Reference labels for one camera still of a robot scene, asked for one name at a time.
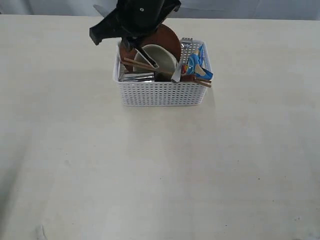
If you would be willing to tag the steel fork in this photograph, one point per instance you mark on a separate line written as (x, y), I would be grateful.
(185, 43)

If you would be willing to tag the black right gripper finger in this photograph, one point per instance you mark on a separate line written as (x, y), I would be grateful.
(109, 27)
(129, 43)

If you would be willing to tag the white perforated plastic basket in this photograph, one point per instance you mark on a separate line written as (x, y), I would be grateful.
(156, 93)

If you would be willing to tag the steel table knife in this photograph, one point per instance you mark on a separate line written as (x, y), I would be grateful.
(132, 21)

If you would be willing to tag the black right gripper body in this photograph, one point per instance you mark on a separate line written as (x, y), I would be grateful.
(137, 18)

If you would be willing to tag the steel cup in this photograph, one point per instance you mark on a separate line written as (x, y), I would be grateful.
(137, 77)

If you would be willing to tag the brown wooden plate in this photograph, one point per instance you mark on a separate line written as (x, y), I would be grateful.
(163, 36)

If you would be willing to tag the wooden chopstick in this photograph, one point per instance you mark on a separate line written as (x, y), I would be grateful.
(164, 76)
(133, 63)

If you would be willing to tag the grey ceramic bowl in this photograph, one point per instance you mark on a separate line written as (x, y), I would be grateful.
(165, 60)

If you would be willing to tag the blue snack packet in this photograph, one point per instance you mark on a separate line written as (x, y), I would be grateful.
(195, 63)

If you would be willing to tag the brown wooden spoon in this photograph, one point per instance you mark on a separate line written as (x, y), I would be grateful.
(188, 78)

